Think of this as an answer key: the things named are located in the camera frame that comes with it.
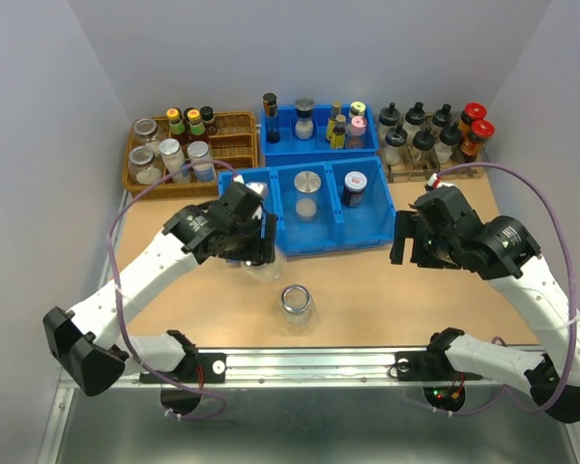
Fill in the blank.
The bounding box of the round glass jar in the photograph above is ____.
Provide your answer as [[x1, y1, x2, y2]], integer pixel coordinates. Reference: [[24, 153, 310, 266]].
[[242, 248, 285, 282], [278, 284, 317, 335]]

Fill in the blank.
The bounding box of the dark spice jar red label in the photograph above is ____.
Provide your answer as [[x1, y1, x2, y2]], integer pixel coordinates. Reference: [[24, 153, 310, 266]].
[[341, 171, 367, 208]]

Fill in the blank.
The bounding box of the glass jar silver lid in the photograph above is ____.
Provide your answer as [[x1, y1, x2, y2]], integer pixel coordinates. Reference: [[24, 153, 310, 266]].
[[294, 170, 322, 222]]

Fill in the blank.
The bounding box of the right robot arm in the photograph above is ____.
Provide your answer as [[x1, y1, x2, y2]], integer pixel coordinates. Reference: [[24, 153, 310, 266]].
[[390, 186, 580, 423]]

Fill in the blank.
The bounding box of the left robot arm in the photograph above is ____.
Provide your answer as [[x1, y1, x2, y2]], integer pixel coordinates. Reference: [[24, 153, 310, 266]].
[[43, 177, 276, 396]]

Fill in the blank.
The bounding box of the white powder jar blue label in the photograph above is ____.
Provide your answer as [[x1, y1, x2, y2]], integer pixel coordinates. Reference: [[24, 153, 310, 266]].
[[187, 140, 217, 183], [159, 138, 191, 184]]

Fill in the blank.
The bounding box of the clear acrylic bottle rack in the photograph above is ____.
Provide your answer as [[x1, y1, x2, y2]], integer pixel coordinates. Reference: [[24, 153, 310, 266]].
[[374, 116, 486, 184]]

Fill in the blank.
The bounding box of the black top dispenser bottle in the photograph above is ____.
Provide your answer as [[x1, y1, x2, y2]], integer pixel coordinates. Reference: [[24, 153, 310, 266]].
[[410, 127, 435, 168], [431, 103, 452, 131], [403, 101, 425, 137], [434, 123, 462, 164], [377, 101, 400, 138], [383, 123, 408, 166]]

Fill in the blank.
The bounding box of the blue three-compartment bin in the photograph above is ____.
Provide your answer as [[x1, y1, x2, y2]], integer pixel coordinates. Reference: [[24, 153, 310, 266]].
[[239, 157, 395, 257]]

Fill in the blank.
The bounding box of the blue rear bin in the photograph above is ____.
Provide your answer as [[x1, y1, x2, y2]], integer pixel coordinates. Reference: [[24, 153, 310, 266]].
[[260, 103, 379, 167]]

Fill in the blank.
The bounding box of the brown wicker basket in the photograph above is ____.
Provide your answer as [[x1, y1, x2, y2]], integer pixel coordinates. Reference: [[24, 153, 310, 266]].
[[121, 111, 258, 200]]

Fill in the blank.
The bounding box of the pink lid jar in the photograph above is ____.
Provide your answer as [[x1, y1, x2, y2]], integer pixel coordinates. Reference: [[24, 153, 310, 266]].
[[345, 116, 367, 150]]

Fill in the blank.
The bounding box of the small yellow label bottle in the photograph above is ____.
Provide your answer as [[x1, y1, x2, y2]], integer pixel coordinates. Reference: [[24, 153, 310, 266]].
[[330, 114, 346, 150]]

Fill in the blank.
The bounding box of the red lid jar front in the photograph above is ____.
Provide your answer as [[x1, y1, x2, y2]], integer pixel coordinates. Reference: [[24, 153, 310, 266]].
[[460, 120, 495, 162]]

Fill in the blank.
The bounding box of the red lid jar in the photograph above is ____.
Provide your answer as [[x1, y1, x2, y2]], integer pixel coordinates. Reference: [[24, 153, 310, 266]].
[[460, 120, 495, 162], [458, 101, 487, 138]]

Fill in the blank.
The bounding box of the sauce bottle orange cap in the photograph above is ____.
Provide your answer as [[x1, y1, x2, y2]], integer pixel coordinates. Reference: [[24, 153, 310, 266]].
[[187, 108, 210, 144]]

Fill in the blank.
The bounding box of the sauce bottle yellow cap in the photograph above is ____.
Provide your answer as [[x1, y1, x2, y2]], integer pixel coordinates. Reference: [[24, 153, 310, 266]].
[[166, 107, 189, 148]]

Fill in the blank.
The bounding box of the glass jar in basket front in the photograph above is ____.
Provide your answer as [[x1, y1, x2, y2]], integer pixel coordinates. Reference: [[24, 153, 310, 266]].
[[128, 145, 164, 186]]

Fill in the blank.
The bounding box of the glass jar in basket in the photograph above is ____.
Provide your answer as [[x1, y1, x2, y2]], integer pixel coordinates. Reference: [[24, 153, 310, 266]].
[[128, 145, 164, 186], [131, 118, 167, 157]]

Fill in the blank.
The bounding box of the yellow-green lid jar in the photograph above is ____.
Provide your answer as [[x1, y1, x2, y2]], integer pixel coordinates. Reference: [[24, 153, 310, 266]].
[[349, 101, 366, 120]]

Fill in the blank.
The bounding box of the salt shaker silver cap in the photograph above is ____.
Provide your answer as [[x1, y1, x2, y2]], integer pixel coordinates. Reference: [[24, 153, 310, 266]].
[[295, 98, 314, 140]]

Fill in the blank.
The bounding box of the red lid jar rear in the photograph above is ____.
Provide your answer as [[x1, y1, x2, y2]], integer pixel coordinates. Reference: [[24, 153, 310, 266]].
[[458, 101, 487, 138]]

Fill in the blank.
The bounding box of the dark sauce bottle black cap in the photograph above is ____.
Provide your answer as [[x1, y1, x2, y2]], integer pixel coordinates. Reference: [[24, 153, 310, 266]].
[[200, 105, 218, 135]]

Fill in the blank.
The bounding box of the small bottle behind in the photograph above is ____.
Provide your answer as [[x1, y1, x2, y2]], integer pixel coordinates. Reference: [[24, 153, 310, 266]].
[[326, 101, 342, 142]]

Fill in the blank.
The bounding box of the tall dark glass bottle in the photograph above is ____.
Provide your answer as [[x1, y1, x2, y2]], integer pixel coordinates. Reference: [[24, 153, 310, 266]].
[[262, 92, 280, 143]]

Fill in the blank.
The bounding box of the glass jar in basket rear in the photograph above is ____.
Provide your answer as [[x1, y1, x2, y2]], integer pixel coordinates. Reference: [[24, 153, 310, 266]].
[[131, 118, 167, 157]]

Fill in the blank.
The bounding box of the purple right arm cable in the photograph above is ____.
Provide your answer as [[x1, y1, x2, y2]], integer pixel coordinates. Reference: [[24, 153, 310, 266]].
[[429, 162, 579, 418]]

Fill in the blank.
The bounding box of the aluminium rail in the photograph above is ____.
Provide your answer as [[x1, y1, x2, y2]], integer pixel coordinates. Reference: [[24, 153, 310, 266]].
[[36, 188, 580, 464]]

